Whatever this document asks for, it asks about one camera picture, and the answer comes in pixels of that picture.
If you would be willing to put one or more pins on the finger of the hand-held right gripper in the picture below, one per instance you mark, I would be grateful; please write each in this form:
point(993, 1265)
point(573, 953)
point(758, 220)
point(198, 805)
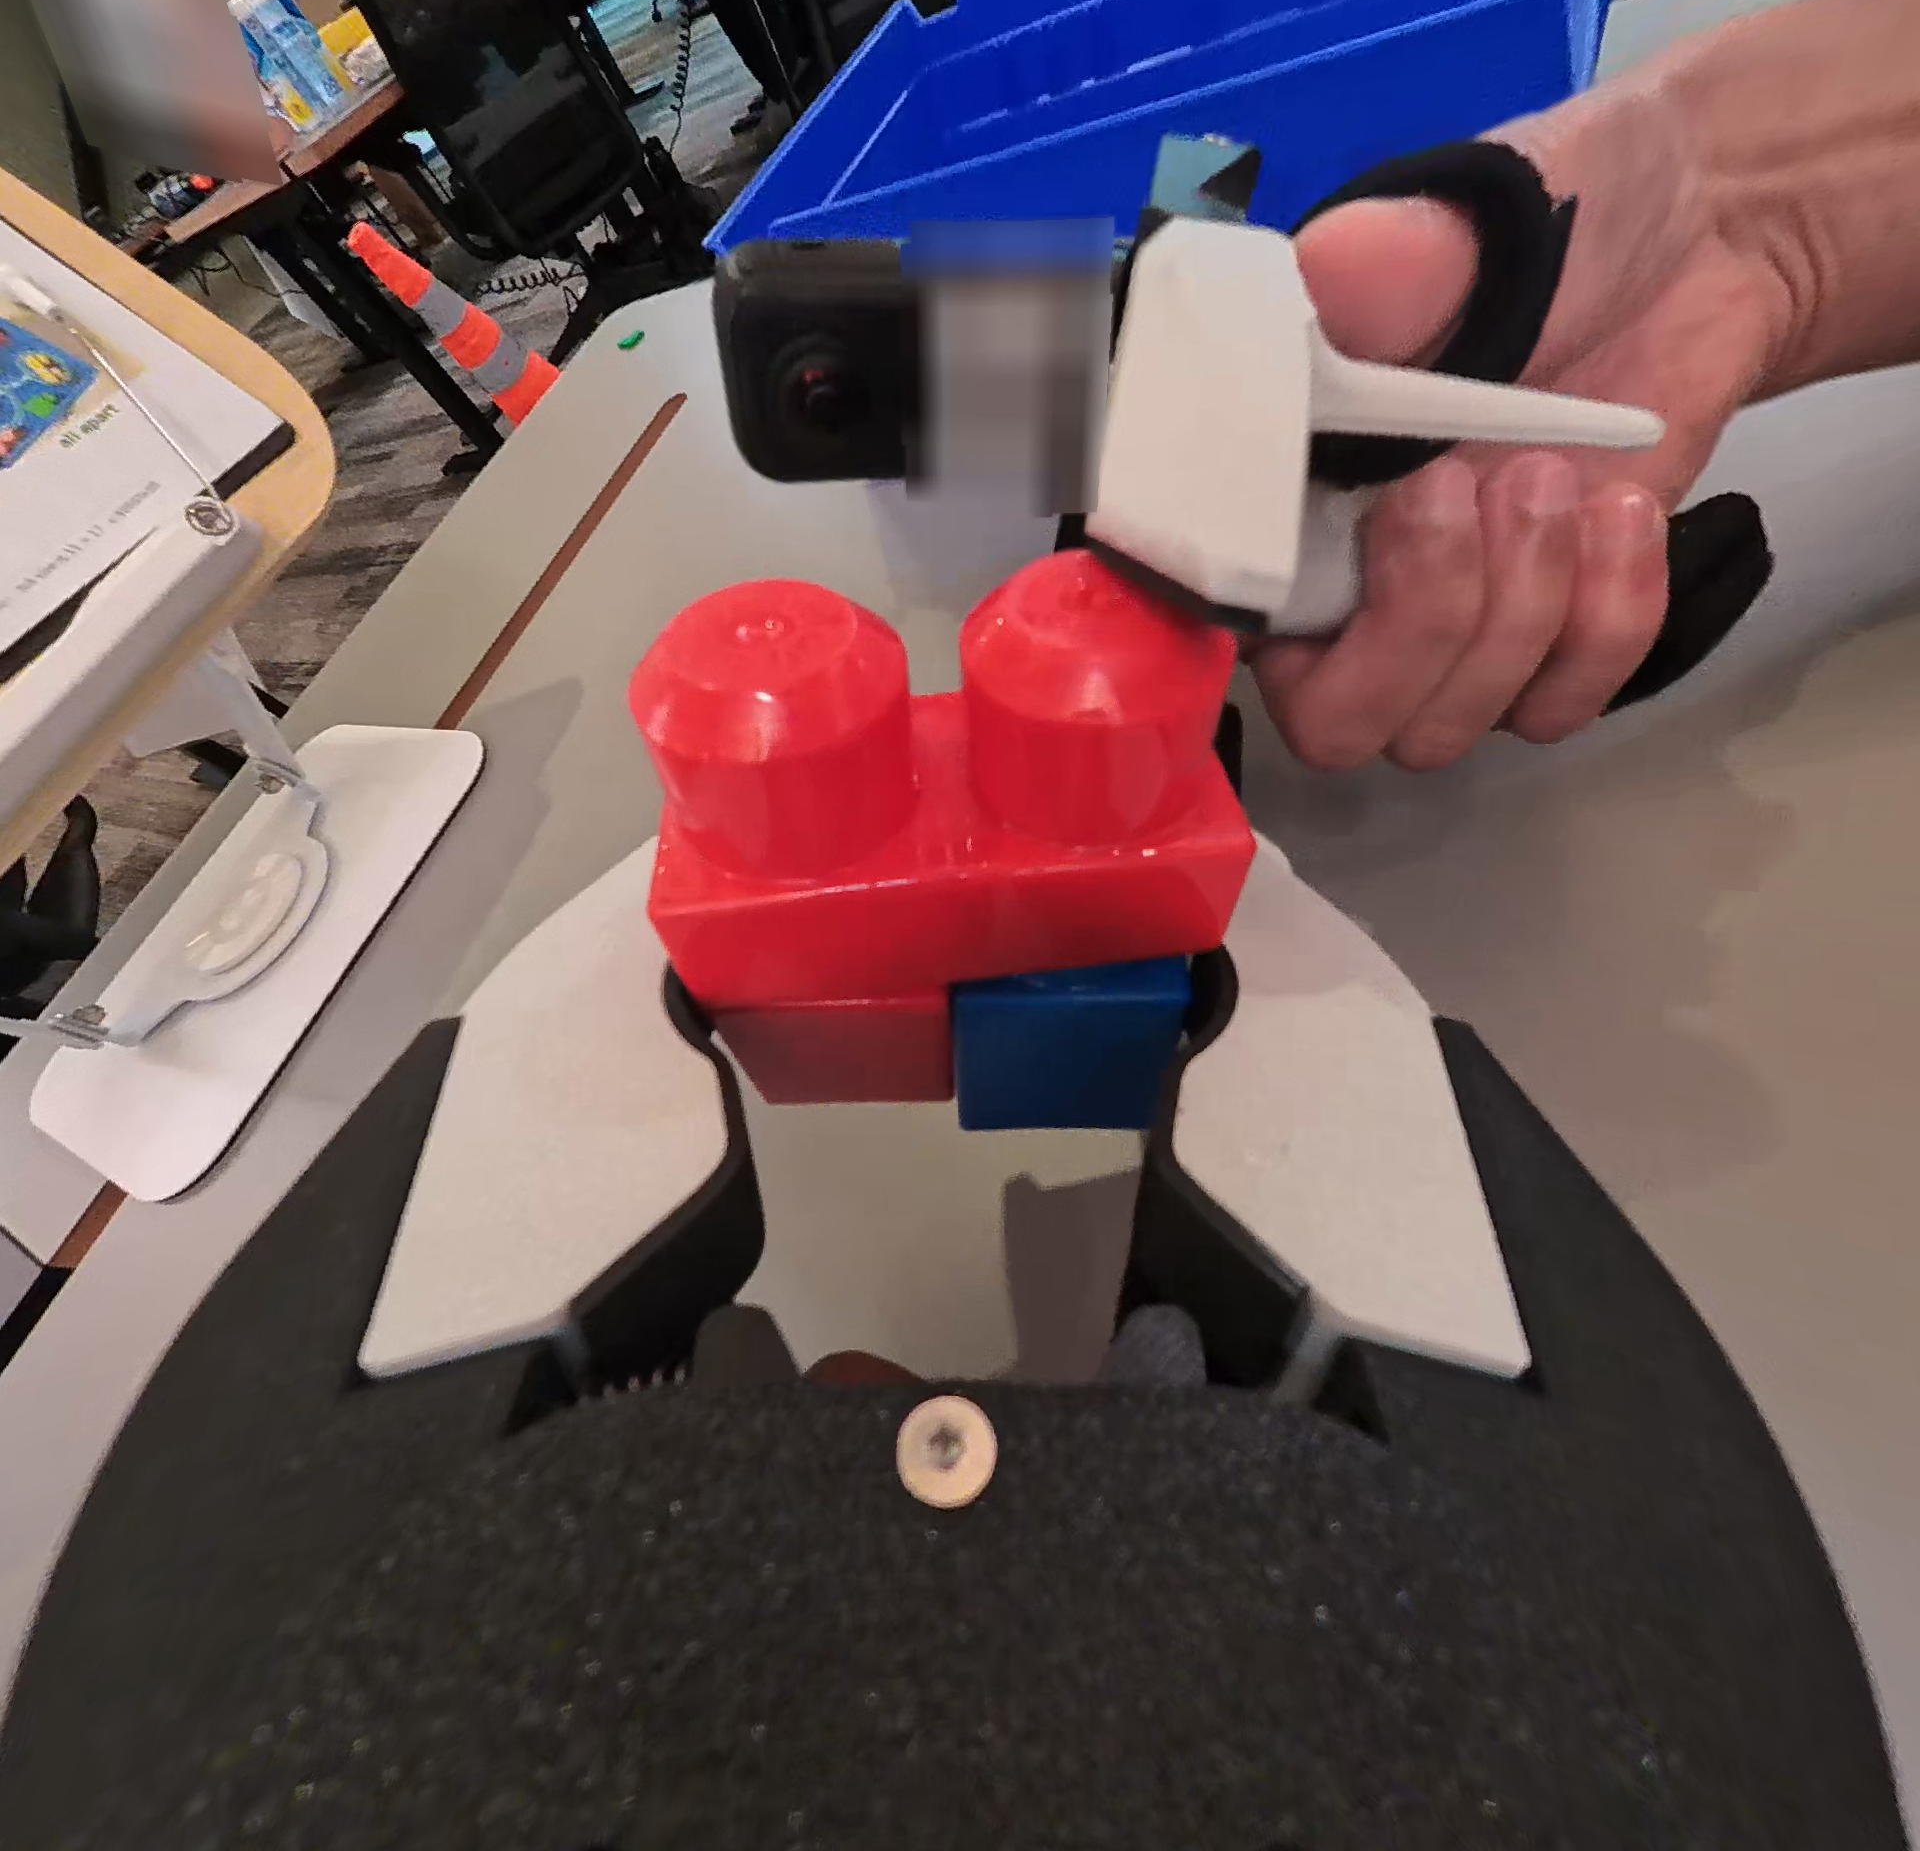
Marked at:
point(1200, 411)

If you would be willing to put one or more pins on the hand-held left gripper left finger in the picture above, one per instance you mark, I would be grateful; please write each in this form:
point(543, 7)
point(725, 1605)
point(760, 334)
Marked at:
point(556, 1207)

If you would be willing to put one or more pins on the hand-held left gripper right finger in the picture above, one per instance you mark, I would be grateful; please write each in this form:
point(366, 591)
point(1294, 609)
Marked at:
point(1350, 1162)

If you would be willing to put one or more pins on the blue single-stud block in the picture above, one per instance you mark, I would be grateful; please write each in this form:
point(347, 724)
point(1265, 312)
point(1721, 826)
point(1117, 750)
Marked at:
point(1064, 1050)

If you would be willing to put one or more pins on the red single-stud block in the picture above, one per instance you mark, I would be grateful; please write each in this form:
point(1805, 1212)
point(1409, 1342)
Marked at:
point(841, 1050)

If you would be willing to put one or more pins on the blue plastic bin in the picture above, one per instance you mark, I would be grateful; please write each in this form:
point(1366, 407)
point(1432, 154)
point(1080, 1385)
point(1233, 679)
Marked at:
point(1200, 52)

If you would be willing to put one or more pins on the red two-stud block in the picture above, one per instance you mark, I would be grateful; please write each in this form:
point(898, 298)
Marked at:
point(931, 907)

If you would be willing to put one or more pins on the person's right hand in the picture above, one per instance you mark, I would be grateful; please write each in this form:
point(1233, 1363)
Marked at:
point(1681, 260)

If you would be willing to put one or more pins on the orange traffic cone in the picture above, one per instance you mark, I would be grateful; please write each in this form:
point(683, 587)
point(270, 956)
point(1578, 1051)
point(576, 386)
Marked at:
point(473, 335)

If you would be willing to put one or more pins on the black office chair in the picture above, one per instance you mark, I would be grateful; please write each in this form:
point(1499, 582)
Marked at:
point(494, 82)

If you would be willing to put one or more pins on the clear water bottles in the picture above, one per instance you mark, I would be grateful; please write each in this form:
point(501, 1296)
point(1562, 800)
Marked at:
point(293, 45)

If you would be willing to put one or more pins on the printed instruction sheet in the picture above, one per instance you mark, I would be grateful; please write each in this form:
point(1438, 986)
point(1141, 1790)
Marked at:
point(91, 426)

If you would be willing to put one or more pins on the white sheet holder ledge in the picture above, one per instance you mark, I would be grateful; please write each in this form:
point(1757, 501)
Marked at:
point(91, 651)

